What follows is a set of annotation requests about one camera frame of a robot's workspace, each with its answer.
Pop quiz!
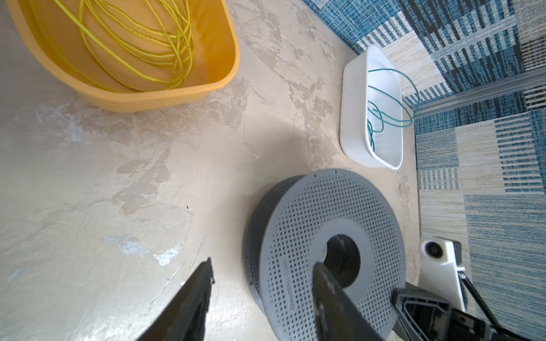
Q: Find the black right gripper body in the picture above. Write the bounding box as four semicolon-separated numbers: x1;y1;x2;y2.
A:
449;308;529;341

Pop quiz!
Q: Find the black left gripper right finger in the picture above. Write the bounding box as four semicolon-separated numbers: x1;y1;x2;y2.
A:
312;262;382;340

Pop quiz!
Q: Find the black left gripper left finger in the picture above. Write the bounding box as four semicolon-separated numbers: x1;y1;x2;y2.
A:
139;259;215;340

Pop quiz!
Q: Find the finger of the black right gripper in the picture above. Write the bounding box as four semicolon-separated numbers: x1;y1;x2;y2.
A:
391;287;452;341

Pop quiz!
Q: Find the grey perforated cable spool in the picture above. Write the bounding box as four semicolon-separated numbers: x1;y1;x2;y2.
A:
244;169;406;340

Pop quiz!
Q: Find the green cable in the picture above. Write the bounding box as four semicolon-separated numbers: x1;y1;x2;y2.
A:
366;67;421;152

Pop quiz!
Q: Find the white plastic tub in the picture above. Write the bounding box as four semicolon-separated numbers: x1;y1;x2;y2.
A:
340;45;405;170

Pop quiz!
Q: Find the yellow plastic tub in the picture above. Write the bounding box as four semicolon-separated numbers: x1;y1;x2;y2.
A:
7;1;240;112

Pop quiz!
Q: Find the yellow cable coil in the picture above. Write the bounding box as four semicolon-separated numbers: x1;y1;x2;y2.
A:
25;0;195;93

